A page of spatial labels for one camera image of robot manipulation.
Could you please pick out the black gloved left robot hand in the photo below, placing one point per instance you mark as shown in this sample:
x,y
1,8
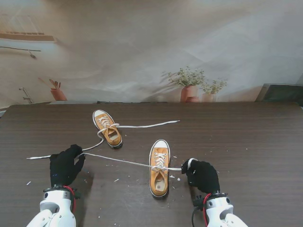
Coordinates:
x,y
64,168

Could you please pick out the printed kitchen backdrop cloth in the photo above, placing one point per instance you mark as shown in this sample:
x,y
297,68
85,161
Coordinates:
x,y
142,47

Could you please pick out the white shoelace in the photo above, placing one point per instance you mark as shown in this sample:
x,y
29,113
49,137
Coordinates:
x,y
118,160
38,157

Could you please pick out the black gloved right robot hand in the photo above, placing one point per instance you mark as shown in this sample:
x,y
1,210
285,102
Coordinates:
x,y
206,177

